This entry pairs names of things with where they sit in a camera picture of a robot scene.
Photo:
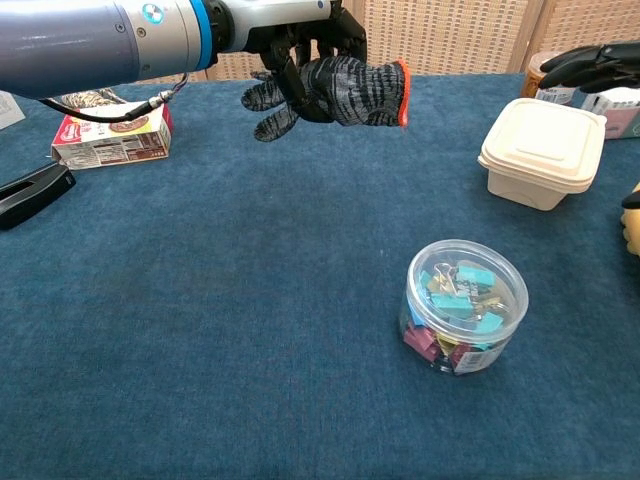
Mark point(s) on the white pink tissue box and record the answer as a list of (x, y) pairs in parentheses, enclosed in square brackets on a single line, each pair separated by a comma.
[(617, 112)]

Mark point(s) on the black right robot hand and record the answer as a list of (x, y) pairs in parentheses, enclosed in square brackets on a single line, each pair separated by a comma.
[(590, 62)]

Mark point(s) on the black stapler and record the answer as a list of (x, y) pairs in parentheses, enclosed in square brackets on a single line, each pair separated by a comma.
[(31, 192)]

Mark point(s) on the blue table cloth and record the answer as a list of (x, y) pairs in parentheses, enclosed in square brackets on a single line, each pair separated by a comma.
[(300, 300)]

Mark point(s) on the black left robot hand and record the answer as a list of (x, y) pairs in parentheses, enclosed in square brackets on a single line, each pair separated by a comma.
[(300, 45)]

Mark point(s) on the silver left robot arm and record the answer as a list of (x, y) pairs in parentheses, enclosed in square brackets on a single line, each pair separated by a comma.
[(95, 40)]

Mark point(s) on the woven wicker folding screen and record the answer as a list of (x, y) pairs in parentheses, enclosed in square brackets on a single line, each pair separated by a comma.
[(450, 35)]

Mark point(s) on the black grey knit glove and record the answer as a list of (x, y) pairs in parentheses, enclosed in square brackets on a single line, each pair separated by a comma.
[(350, 90)]

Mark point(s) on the clear tub of binder clips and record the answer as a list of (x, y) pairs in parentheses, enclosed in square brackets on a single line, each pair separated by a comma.
[(462, 307)]

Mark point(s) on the cream square lidded container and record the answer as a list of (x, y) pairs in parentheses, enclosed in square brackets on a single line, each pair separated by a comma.
[(542, 150)]

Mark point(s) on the clear jar of brown snacks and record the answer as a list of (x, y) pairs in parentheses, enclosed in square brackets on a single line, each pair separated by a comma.
[(531, 80)]

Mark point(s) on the red white food box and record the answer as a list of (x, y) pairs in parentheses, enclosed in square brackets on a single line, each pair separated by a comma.
[(116, 137)]

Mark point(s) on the yellow rounded object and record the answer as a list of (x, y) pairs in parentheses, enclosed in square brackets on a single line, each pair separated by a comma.
[(632, 227)]

